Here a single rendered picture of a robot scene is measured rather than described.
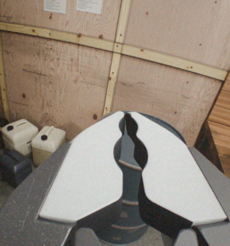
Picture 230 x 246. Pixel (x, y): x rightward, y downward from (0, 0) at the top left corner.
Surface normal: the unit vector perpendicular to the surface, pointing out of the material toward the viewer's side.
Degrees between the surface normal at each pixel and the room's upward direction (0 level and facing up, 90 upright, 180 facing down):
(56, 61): 91
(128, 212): 90
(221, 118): 90
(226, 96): 90
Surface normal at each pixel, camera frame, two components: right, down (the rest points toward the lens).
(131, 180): -0.18, 0.50
